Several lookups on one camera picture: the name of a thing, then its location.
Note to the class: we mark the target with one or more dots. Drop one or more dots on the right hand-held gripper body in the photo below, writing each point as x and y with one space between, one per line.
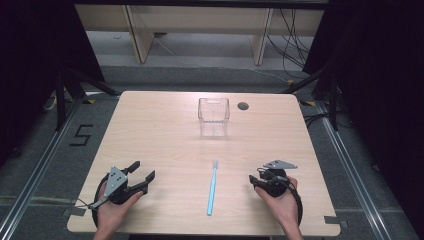
275 180

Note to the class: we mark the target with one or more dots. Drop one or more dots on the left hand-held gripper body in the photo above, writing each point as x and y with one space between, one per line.
116 181

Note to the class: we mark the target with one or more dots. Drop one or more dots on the light blue toothbrush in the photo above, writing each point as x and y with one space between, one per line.
212 190

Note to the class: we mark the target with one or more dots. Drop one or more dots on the clear plastic container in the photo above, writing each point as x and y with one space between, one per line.
213 115

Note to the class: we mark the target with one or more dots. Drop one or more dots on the person's right hand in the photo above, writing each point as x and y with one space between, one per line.
280 207

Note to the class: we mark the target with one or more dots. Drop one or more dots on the person's left hand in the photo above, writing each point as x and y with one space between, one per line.
113 210

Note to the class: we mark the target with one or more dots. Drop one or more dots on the grey tape patch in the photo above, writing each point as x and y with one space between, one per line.
334 220

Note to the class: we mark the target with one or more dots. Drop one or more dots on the black round table grommet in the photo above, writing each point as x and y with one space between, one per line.
243 106

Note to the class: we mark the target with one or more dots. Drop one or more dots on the yellow black hazard tape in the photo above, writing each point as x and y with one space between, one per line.
88 101
307 103

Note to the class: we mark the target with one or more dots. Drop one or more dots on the black metal stand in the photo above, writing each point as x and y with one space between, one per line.
60 100
333 100

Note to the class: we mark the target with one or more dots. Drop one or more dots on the black curtain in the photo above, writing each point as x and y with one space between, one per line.
383 83
30 53

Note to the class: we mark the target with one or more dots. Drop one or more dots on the beige wooden shelf unit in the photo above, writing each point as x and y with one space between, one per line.
200 16

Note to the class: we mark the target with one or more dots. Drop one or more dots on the grey metal floor rail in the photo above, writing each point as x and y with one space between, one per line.
36 173
356 180

